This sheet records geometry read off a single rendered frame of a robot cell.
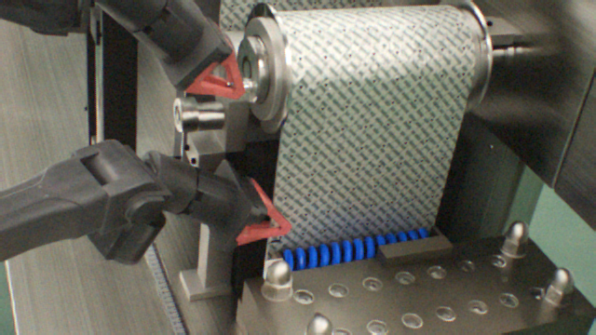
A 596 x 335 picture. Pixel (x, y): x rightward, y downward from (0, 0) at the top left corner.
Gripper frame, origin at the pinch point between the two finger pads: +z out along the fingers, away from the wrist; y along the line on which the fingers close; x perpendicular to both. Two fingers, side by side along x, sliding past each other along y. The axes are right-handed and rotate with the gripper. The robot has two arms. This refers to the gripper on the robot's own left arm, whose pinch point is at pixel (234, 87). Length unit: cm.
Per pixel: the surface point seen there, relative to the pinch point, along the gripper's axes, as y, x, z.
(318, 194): 5.7, -1.8, 16.0
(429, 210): 6.7, 6.3, 31.2
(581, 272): -60, 23, 203
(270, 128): 2.5, -0.3, 5.8
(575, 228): -81, 32, 214
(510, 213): -5, 15, 61
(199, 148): -3.5, -8.9, 6.0
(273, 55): 2.0, 5.7, -1.3
